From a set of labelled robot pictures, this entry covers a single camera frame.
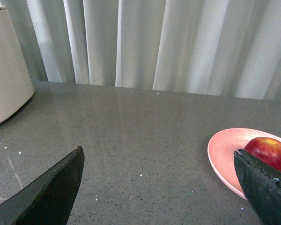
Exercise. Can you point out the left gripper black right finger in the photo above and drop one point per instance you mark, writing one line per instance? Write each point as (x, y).
(261, 185)

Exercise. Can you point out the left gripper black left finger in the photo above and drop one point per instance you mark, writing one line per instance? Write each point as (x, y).
(49, 199)

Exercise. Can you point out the red apple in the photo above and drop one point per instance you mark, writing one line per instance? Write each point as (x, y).
(266, 149)

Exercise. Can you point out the pink plate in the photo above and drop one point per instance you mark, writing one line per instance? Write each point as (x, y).
(221, 149)

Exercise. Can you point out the white cylindrical appliance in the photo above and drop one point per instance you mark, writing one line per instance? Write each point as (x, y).
(16, 87)

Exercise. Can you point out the white curtain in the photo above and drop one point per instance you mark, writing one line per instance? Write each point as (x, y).
(216, 47)

